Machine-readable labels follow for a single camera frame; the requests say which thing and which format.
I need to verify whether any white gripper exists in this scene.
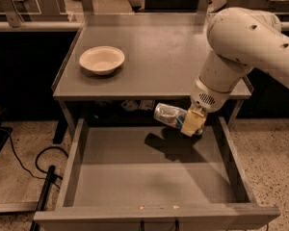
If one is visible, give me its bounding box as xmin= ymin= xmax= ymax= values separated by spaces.
xmin=181 ymin=78 xmax=230 ymax=137

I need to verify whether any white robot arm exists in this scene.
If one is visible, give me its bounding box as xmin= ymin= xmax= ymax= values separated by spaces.
xmin=181 ymin=7 xmax=289 ymax=137

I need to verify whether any open grey top drawer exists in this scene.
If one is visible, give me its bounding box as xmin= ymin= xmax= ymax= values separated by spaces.
xmin=34 ymin=117 xmax=280 ymax=231

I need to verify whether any grey cabinet table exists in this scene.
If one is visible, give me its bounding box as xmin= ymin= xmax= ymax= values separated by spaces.
xmin=51 ymin=13 xmax=254 ymax=140

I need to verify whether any black power strip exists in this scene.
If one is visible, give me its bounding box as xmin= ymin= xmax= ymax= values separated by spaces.
xmin=29 ymin=166 xmax=55 ymax=231

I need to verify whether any black drawer handle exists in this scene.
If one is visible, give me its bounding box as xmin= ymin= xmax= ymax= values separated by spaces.
xmin=140 ymin=219 xmax=180 ymax=231

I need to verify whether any black power cable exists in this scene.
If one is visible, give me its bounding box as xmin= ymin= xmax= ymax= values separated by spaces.
xmin=0 ymin=126 xmax=69 ymax=190

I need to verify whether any white rail bar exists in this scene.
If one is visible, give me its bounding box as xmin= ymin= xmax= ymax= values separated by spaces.
xmin=0 ymin=21 xmax=82 ymax=32

